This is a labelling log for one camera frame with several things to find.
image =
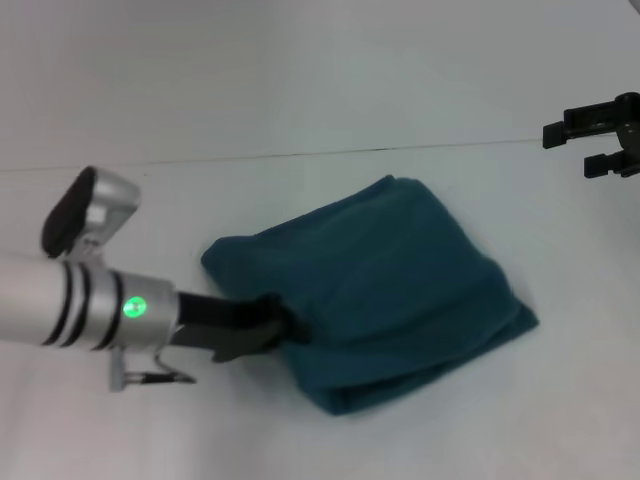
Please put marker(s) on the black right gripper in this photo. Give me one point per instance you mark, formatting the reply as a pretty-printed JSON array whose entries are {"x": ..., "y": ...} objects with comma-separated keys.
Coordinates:
[{"x": 629, "y": 130}]

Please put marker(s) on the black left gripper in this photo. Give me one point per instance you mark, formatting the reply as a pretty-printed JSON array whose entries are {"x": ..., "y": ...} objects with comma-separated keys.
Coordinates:
[{"x": 225, "y": 325}]

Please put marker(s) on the teal blue t-shirt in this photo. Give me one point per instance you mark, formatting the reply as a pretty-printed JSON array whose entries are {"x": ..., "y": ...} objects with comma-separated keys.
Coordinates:
[{"x": 380, "y": 280}]

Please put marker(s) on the white left camera bracket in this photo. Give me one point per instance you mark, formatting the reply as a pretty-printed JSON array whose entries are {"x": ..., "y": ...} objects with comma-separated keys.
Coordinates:
[{"x": 90, "y": 250}]

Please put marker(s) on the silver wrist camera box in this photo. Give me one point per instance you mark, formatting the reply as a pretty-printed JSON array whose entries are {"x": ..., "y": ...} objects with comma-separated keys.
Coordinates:
[{"x": 90, "y": 210}]

